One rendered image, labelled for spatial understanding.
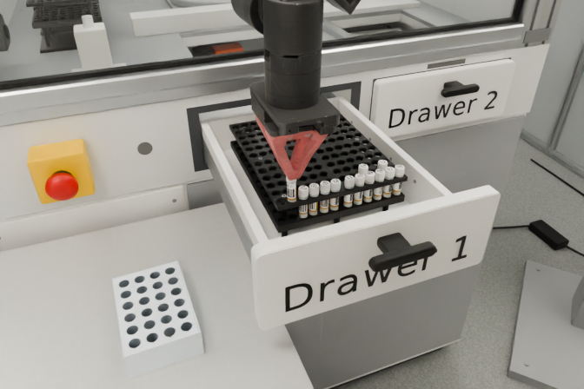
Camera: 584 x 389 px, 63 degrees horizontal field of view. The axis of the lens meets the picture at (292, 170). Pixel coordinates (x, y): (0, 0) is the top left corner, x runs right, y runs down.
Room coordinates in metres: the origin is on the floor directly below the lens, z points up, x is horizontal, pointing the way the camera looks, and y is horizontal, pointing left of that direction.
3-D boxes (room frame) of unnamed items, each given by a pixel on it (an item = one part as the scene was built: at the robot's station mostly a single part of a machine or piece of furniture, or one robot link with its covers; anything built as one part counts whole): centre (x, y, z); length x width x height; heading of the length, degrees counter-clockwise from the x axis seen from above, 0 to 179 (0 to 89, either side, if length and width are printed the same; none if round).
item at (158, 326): (0.39, 0.16, 0.78); 0.12 x 0.08 x 0.04; 23
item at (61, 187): (0.53, 0.31, 0.88); 0.04 x 0.03 x 0.04; 111
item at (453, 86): (0.78, -0.29, 0.91); 0.07 x 0.04 x 0.01; 111
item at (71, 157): (0.56, 0.32, 0.88); 0.07 x 0.05 x 0.07; 111
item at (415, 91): (0.81, -0.28, 0.87); 0.29 x 0.02 x 0.11; 111
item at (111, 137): (1.16, 0.15, 0.87); 1.02 x 0.95 x 0.14; 111
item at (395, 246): (0.37, -0.11, 0.91); 0.07 x 0.04 x 0.01; 111
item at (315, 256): (0.40, -0.10, 0.87); 0.29 x 0.02 x 0.11; 111
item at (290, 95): (0.46, 0.00, 1.05); 0.10 x 0.07 x 0.07; 21
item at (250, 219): (0.59, -0.02, 0.86); 0.40 x 0.26 x 0.06; 21
